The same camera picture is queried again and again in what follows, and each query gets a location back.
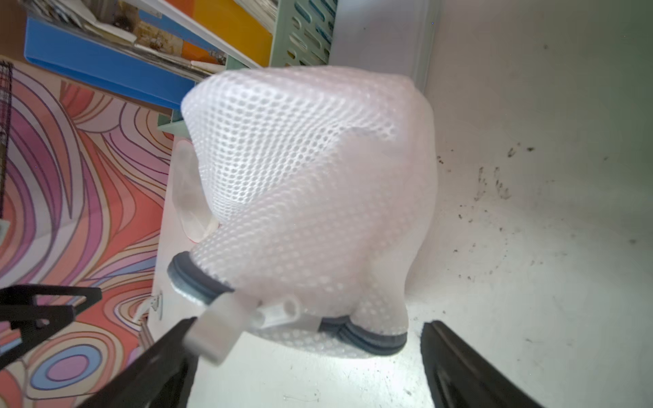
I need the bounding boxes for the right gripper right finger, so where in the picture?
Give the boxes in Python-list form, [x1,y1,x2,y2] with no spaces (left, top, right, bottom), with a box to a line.
[420,321,540,408]

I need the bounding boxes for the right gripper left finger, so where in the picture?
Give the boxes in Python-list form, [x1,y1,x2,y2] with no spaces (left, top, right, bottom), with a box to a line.
[81,317,198,408]

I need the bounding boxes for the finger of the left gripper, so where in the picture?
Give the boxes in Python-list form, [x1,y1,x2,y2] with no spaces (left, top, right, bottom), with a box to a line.
[1,285,102,369]

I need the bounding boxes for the blue folder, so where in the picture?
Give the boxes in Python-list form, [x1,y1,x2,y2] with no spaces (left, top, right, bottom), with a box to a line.
[24,17,195,110]

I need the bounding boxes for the brown cardboard folder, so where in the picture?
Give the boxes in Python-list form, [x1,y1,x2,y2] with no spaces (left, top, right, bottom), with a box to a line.
[0,0,27,63]

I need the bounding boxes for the magazines in organizer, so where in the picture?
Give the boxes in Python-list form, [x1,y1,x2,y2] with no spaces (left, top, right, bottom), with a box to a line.
[19,1,227,82]

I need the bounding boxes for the grey flat case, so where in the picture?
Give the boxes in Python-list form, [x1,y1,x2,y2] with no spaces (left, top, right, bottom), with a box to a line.
[329,0,441,92]

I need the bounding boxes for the mint green file organizer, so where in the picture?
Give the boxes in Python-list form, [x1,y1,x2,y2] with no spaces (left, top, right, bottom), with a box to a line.
[156,0,340,139]

